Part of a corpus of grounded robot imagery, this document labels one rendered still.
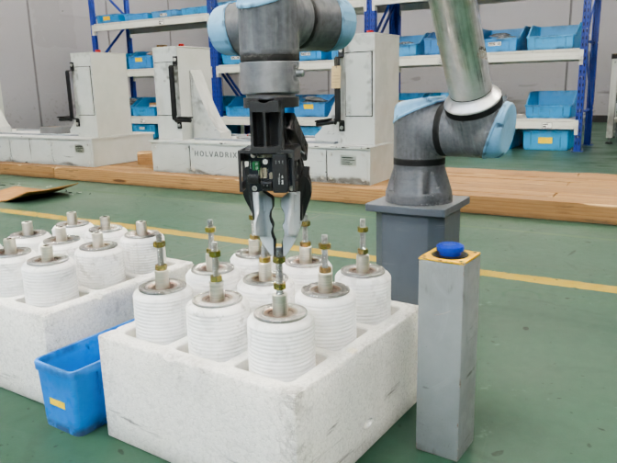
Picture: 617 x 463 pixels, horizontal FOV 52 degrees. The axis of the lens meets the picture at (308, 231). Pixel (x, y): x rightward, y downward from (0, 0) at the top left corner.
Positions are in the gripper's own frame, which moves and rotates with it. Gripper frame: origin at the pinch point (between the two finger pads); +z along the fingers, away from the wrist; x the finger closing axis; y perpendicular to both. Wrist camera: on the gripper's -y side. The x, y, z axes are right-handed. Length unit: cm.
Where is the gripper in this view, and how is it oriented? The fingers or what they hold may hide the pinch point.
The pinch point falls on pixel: (279, 244)
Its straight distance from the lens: 86.9
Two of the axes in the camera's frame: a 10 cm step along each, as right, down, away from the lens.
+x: 9.9, 0.1, -1.3
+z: 0.2, 9.7, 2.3
